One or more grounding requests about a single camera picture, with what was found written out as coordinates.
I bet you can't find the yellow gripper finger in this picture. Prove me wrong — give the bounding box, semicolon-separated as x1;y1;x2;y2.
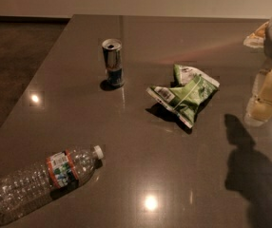
244;68;272;126
243;22;268;48

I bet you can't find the redbull can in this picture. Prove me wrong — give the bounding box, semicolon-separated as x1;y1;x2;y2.
102;38;124;88

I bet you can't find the clear plastic water bottle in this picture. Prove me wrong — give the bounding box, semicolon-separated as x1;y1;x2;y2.
0;145;104;226

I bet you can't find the green chip bag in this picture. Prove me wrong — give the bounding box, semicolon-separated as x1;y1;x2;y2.
146;65;220;128

